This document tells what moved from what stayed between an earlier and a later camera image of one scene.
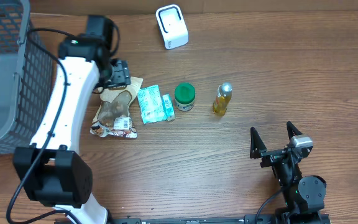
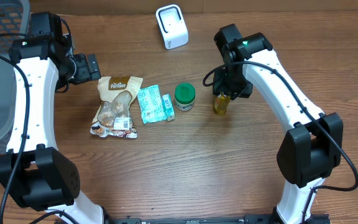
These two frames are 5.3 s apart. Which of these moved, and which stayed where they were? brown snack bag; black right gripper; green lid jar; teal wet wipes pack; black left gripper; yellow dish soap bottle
Moved: black left gripper; black right gripper
Stayed: brown snack bag; green lid jar; yellow dish soap bottle; teal wet wipes pack
